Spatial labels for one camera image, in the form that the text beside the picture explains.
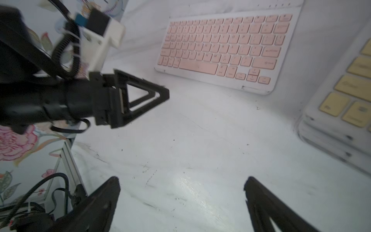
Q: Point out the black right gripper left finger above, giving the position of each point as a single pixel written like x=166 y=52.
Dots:
x=94 y=214

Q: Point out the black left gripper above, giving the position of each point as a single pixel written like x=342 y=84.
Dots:
x=104 y=97

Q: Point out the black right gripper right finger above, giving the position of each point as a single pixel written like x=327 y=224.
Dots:
x=265 y=208

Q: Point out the white keyboard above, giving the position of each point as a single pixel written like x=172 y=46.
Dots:
x=348 y=155

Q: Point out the yellow keyboard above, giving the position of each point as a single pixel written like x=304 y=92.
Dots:
x=341 y=107

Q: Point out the pink keyboard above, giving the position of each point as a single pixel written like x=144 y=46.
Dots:
x=239 y=45

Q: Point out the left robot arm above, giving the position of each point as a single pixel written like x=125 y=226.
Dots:
x=23 y=62

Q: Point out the aluminium frame post left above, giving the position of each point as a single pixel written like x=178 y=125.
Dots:
x=71 y=170

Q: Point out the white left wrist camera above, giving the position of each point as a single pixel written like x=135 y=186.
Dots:
x=99 y=32

